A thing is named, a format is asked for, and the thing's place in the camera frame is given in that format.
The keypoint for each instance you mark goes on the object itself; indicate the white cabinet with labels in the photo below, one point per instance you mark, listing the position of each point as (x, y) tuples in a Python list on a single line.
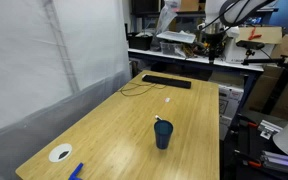
[(229, 100)]

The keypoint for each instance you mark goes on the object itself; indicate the silver metal bracket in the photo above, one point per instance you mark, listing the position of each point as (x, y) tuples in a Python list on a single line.
[(269, 128)]

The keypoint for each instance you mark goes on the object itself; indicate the small red white sticker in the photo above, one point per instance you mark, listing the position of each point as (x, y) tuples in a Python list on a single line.
[(167, 99)]

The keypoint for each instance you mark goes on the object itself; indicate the white workbench shelf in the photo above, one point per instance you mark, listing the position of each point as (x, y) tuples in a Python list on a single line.
[(190, 60)]

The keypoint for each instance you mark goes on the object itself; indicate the white tape roll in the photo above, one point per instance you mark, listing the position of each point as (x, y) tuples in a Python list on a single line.
[(55, 156)]

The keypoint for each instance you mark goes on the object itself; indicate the cardboard box with red clamp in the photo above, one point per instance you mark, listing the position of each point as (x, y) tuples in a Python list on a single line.
[(270, 35)]

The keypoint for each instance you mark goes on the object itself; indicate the clear plastic container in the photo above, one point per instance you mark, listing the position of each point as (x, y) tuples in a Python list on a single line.
[(170, 48)]

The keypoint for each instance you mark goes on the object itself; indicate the dark blue plastic cup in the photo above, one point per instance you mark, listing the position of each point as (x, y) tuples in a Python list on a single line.
[(163, 138)]

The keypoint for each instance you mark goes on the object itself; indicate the black storage bin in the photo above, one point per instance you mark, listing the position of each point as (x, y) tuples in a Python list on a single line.
[(140, 41)]

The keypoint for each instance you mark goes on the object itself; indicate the white translucent curtain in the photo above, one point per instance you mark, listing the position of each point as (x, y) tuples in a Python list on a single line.
[(24, 66)]

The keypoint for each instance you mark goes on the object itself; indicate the white flat tray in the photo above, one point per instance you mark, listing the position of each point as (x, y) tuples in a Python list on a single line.
[(175, 36)]

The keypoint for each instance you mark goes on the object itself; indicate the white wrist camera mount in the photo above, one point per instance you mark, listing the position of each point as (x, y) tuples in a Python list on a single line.
[(232, 32)]

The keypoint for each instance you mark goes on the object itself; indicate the black stereo camera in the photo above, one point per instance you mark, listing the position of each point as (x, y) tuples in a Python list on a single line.
[(249, 44)]

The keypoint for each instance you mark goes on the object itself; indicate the large brown cardboard boxes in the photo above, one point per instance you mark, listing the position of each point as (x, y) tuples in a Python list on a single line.
[(260, 90)]

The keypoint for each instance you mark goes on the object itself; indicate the silver aluminium extrusion rails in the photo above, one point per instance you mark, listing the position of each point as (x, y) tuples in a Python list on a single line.
[(280, 161)]

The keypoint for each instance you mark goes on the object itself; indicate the clear plastic bag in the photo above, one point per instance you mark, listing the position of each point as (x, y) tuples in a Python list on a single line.
[(165, 16)]

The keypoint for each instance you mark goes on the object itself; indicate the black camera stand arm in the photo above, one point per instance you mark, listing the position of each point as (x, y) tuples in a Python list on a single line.
[(264, 61)]

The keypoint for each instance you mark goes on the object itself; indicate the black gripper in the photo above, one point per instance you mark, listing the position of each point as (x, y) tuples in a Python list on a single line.
[(214, 40)]

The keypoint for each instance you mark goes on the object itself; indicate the black computer keyboard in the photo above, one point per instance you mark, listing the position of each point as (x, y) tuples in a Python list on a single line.
[(167, 81)]

